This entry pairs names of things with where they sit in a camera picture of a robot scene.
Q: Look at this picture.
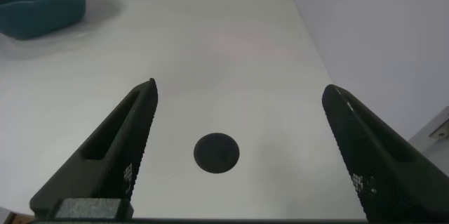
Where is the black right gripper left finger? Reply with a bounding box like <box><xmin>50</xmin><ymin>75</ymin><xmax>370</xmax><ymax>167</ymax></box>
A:
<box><xmin>29</xmin><ymin>78</ymin><xmax>159</xmax><ymax>218</ymax></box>

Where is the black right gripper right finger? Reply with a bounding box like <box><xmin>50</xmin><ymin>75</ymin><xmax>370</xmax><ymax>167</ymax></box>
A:
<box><xmin>321</xmin><ymin>84</ymin><xmax>449</xmax><ymax>222</ymax></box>

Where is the dark teal square bowl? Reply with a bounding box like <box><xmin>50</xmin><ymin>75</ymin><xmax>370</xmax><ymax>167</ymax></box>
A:
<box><xmin>0</xmin><ymin>0</ymin><xmax>88</xmax><ymax>41</ymax></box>

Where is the black round table disc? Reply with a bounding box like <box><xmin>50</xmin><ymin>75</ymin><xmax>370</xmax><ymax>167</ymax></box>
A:
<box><xmin>193</xmin><ymin>132</ymin><xmax>241</xmax><ymax>175</ymax></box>

